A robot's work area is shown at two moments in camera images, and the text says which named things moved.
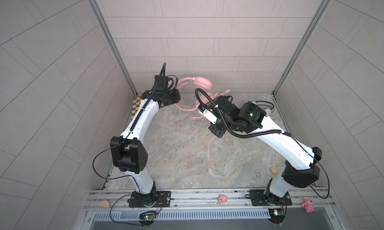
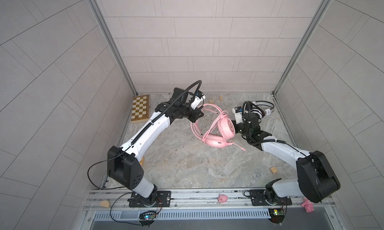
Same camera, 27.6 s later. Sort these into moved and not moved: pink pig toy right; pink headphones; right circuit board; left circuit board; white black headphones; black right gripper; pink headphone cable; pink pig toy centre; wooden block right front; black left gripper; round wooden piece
Moved: pink headphones; black left gripper; pink headphone cable; black right gripper
Not moved: pink pig toy right; right circuit board; wooden block right front; white black headphones; left circuit board; pink pig toy centre; round wooden piece
